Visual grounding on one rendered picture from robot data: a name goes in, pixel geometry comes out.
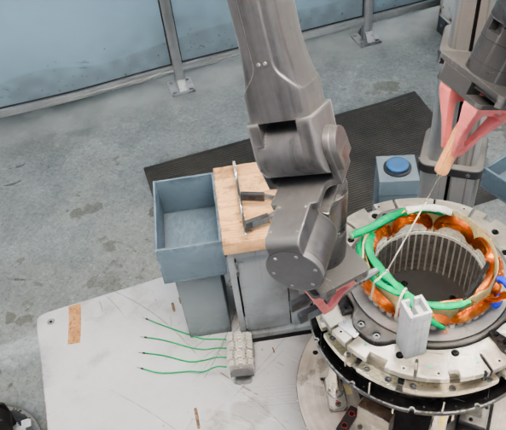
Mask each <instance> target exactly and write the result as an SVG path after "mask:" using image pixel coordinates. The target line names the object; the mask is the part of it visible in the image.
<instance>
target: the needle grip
mask: <svg viewBox="0 0 506 430"><path fill-rule="evenodd" d="M456 131H457V125H456V126H455V128H454V130H453V132H452V133H451V136H450V138H449V140H448V142H447V144H446V145H445V148H444V150H443V152H442V154H441V155H440V157H439V160H438V162H437V164H436V166H435V168H434V170H435V171H436V172H437V173H438V174H439V175H442V176H446V175H447V174H448V173H449V171H450V169H451V167H452V165H453V163H454V161H455V159H456V157H453V156H451V151H452V146H453V142H454V138H455V135H456Z"/></svg>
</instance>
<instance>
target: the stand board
mask: <svg viewBox="0 0 506 430"><path fill-rule="evenodd" d="M236 170H237V176H238V181H239V186H240V191H251V192H265V194H268V195H275V193H276V191H277V189H269V187H268V185H267V183H266V181H265V179H264V177H263V175H262V173H261V172H260V170H259V168H258V166H257V163H256V162H252V163H246V164H240V165H236ZM213 176H214V182H215V189H216V196H217V203H218V216H219V223H220V230H221V237H222V244H223V250H224V255H230V254H235V253H245V252H251V251H257V250H263V249H266V248H265V237H266V234H267V231H268V229H269V227H270V222H271V220H270V222H269V223H267V224H263V225H260V226H258V227H255V228H252V229H250V230H247V238H248V239H247V240H245V237H244V232H243V226H242V221H241V211H240V205H239V200H238V194H237V189H236V179H235V173H234V168H233V166H224V167H219V168H213ZM271 202H272V200H265V201H247V200H242V206H243V211H244V217H245V220H248V219H250V218H254V217H257V216H259V215H262V214H265V213H268V214H269V213H271V212H274V210H273V209H272V207H271V205H270V204H271Z"/></svg>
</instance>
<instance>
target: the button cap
mask: <svg viewBox="0 0 506 430"><path fill-rule="evenodd" d="M409 165H410V164H409V162H408V160H406V159H404V158H402V157H392V158H391V159H389V160H388V161H387V165H386V169H387V170H388V171H389V172H391V173H394V174H402V173H405V172H407V171H408V170H409Z"/></svg>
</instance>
